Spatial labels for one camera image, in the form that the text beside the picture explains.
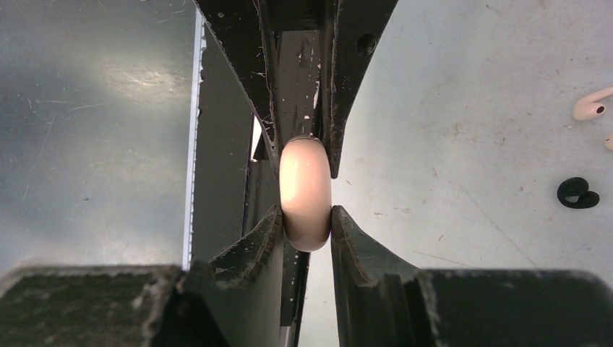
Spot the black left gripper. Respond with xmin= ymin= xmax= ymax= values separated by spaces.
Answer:
xmin=196 ymin=0 xmax=398 ymax=179

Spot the black earbud near case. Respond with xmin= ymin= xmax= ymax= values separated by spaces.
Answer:
xmin=557 ymin=177 xmax=600 ymax=209

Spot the grey slotted cable duct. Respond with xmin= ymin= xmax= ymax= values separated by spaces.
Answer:
xmin=181 ymin=9 xmax=206 ymax=270

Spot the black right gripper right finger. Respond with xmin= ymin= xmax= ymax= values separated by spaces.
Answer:
xmin=331 ymin=206 xmax=612 ymax=346

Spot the beige earbud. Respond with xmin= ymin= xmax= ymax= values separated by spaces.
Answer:
xmin=604 ymin=133 xmax=613 ymax=151
xmin=572 ymin=87 xmax=612 ymax=121

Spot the beige earbud charging case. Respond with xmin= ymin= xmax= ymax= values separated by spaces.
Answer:
xmin=279 ymin=136 xmax=332 ymax=252

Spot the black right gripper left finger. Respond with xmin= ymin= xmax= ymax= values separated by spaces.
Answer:
xmin=1 ymin=205 xmax=283 ymax=346

